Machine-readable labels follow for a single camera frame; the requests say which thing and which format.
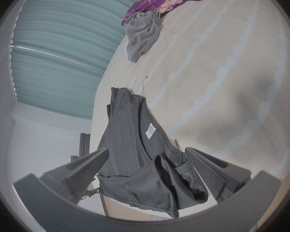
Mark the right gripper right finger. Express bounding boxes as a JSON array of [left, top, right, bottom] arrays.
[[185, 147, 252, 204]]

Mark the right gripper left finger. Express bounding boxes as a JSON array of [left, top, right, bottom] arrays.
[[42, 148, 110, 203]]

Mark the black T-shirt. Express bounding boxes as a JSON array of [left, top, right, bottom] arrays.
[[97, 87, 209, 219]]

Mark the bed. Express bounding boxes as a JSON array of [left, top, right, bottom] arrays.
[[91, 0, 290, 220]]

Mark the blue-green curtain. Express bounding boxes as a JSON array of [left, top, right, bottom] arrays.
[[11, 0, 148, 73], [10, 46, 106, 120]]

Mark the grey knitted garment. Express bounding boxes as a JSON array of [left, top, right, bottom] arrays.
[[124, 11, 162, 63]]

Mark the pink garment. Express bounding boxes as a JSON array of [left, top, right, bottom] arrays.
[[153, 0, 184, 14]]

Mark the purple satin garment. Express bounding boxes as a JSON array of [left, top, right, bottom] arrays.
[[121, 0, 232, 26]]

